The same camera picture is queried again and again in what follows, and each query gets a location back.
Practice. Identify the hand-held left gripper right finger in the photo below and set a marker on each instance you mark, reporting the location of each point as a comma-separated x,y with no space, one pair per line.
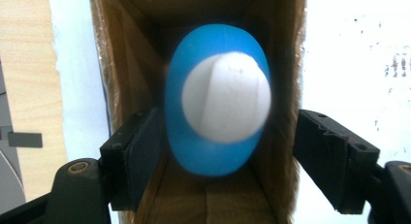
332,159

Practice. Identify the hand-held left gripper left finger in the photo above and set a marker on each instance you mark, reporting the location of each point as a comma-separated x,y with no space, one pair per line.
135,159

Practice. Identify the blue cardboard carton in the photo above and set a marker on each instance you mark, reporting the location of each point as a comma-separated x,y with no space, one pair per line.
129,56

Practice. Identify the blue plastic bottle white cap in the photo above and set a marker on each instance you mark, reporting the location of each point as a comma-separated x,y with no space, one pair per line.
219,98

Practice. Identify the white table mat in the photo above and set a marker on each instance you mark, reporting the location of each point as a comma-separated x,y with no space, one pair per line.
342,62

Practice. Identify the grey tape piece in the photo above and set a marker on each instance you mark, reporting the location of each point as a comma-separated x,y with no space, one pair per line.
25,140

